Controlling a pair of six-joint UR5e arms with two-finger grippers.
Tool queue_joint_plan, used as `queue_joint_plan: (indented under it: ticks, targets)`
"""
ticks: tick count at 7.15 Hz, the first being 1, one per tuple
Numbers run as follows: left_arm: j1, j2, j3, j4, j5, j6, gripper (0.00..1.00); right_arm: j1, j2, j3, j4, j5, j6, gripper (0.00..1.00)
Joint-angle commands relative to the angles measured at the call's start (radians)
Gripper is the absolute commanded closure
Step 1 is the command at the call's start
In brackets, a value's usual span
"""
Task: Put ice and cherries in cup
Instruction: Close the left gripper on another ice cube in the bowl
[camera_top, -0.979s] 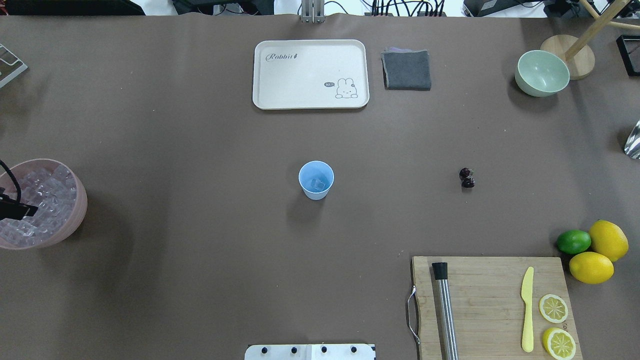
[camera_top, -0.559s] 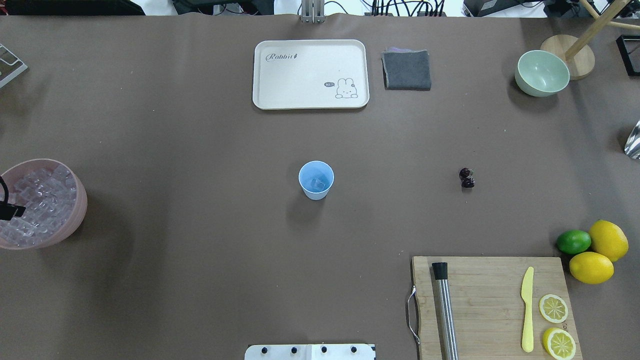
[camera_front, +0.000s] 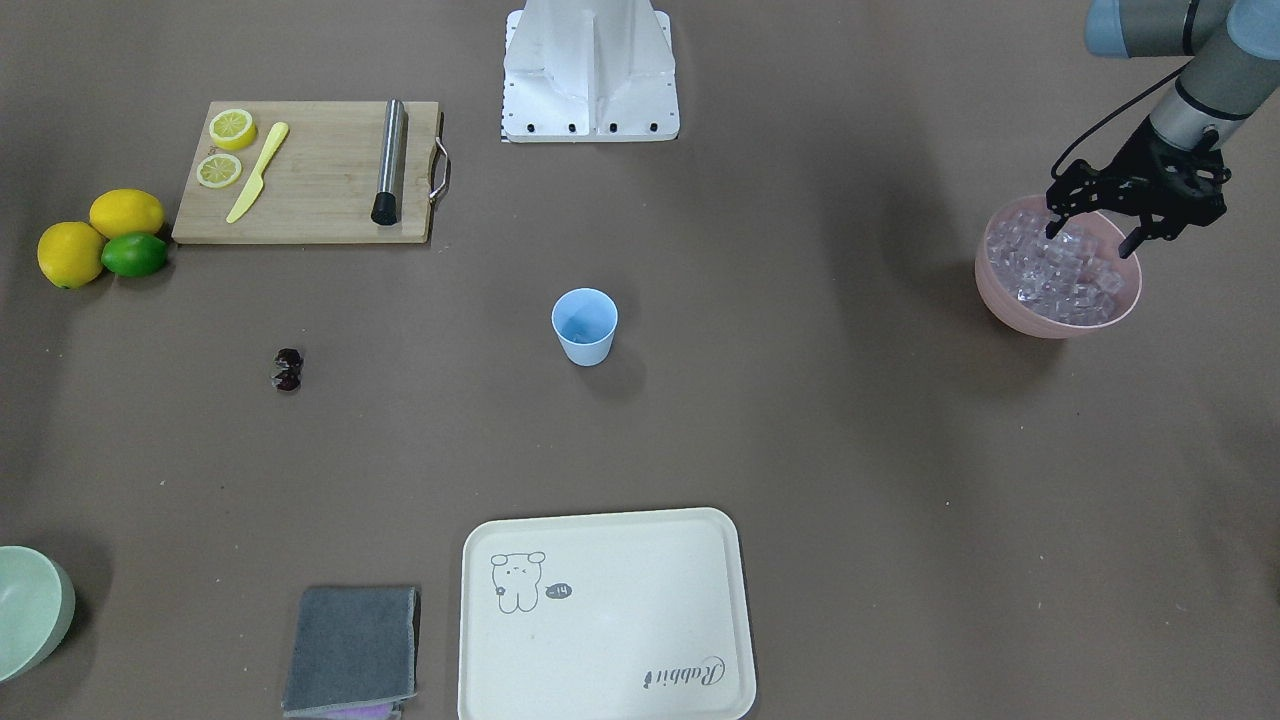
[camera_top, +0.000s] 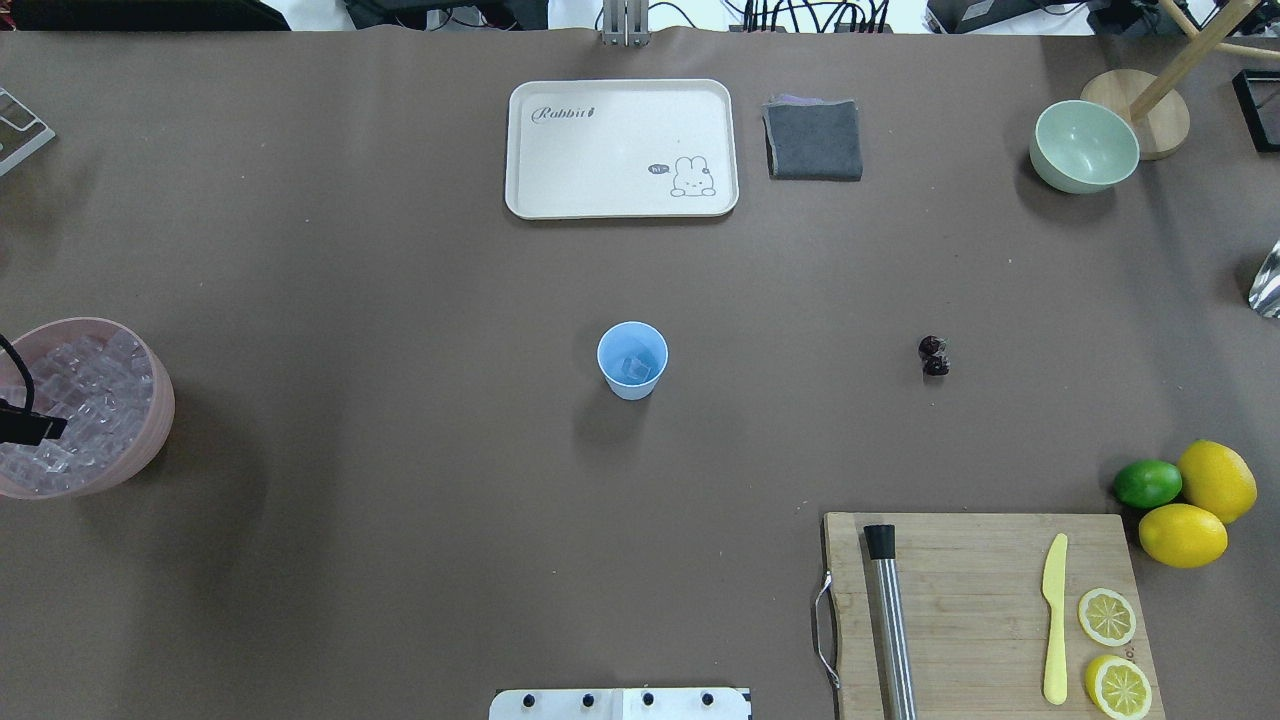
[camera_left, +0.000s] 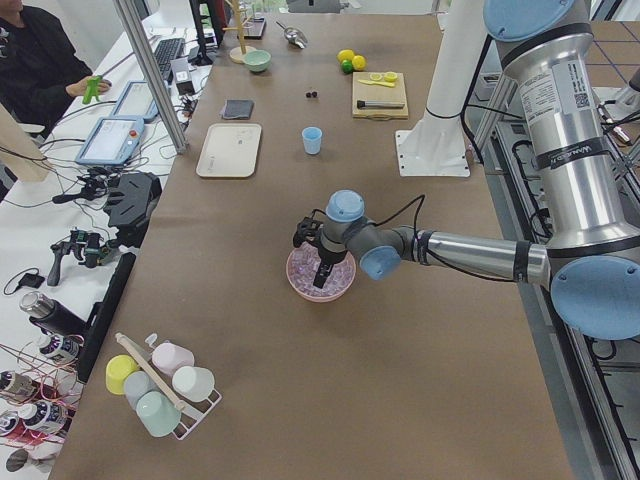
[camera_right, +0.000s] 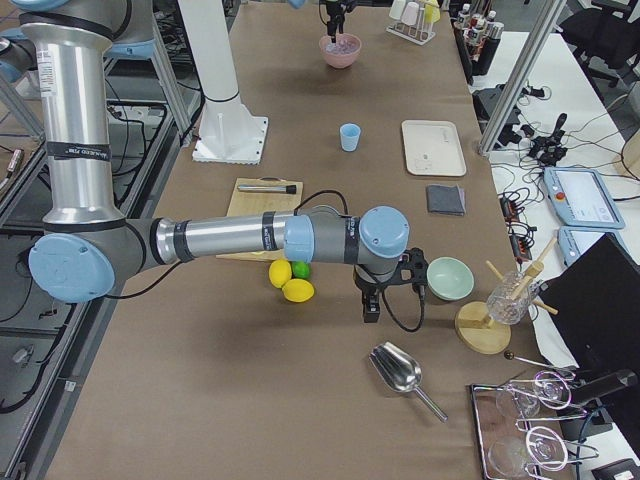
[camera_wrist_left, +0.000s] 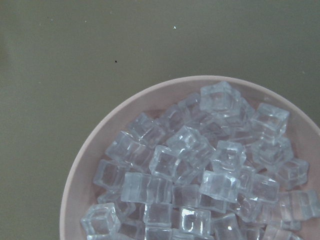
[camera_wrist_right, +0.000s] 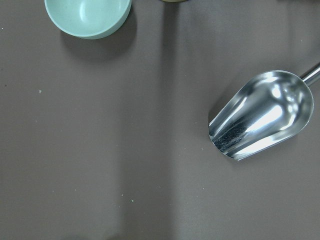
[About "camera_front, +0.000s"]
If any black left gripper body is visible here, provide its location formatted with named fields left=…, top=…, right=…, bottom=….
left=1046, top=120, right=1231, bottom=241

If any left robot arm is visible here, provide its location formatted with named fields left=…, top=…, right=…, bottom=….
left=1044, top=1, right=1279, bottom=258

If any pile of ice cubes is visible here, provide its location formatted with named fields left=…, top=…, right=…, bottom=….
left=983, top=209, right=1126, bottom=327

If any light blue plastic cup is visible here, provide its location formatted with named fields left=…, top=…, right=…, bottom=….
left=550, top=288, right=620, bottom=366

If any pink bowl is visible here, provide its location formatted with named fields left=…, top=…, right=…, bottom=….
left=974, top=195, right=1143, bottom=340

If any cream rabbit tray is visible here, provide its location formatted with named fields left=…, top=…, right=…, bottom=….
left=457, top=507, right=756, bottom=719

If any steel muddler black tip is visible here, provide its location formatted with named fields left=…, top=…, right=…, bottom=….
left=370, top=97, right=410, bottom=227

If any wooden cutting board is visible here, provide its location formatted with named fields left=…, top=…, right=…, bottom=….
left=172, top=100, right=449, bottom=245

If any yellow plastic knife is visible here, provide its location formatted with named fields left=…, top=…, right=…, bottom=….
left=225, top=120, right=291, bottom=224

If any folded grey cloth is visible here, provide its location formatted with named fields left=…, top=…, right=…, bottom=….
left=282, top=585, right=419, bottom=719

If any lemon half slice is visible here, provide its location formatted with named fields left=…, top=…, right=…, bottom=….
left=195, top=152, right=243, bottom=190
left=207, top=108, right=257, bottom=152

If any green lime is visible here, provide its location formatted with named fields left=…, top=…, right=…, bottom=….
left=100, top=232, right=169, bottom=278

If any yellow lemon near lime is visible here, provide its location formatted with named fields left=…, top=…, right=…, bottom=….
left=90, top=188, right=166, bottom=240

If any mint green bowl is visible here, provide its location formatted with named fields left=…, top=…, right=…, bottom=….
left=1, top=546, right=76, bottom=682

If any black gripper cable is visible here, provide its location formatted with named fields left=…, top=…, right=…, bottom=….
left=1050, top=60, right=1196, bottom=176

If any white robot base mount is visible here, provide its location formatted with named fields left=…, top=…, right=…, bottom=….
left=500, top=1, right=681, bottom=143

